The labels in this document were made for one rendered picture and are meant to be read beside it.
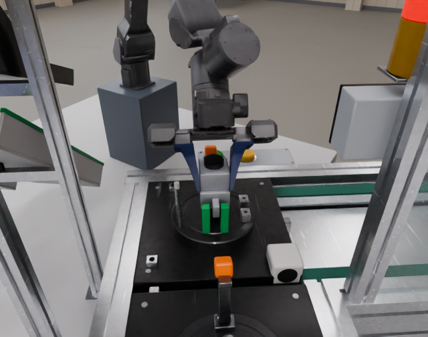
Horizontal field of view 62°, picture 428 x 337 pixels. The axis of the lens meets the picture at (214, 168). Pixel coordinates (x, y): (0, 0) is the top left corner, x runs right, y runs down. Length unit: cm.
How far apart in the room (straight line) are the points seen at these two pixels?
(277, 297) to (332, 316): 8
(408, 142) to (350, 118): 6
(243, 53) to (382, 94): 18
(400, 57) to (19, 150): 42
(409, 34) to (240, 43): 20
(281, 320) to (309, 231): 24
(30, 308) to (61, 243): 37
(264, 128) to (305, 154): 52
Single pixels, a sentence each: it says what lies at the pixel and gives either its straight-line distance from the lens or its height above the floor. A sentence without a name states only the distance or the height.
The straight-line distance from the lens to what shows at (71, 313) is 66.
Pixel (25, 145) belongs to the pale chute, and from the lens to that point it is 48.
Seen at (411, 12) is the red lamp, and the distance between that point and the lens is 38.
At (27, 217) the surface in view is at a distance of 88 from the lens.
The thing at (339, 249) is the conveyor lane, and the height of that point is 92.
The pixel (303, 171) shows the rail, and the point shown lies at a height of 96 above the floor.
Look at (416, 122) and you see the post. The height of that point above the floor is 123.
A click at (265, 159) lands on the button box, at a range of 79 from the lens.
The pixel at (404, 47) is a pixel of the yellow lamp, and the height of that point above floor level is 129.
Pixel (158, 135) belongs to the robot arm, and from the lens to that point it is 51.
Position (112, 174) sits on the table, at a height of 86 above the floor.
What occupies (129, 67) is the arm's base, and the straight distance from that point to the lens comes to 88.
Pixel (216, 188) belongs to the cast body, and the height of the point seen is 106.
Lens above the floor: 138
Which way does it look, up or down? 34 degrees down
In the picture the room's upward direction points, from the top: straight up
